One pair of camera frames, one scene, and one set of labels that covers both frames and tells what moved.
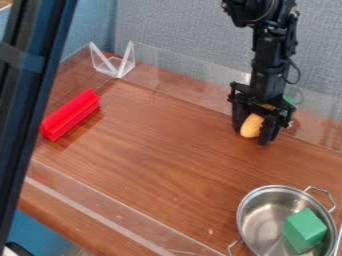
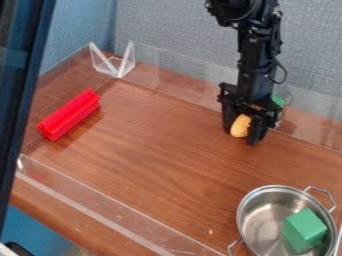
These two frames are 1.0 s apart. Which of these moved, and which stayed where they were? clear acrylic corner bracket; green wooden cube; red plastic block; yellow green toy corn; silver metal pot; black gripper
Moved: yellow green toy corn; black gripper
Stayed: green wooden cube; red plastic block; silver metal pot; clear acrylic corner bracket
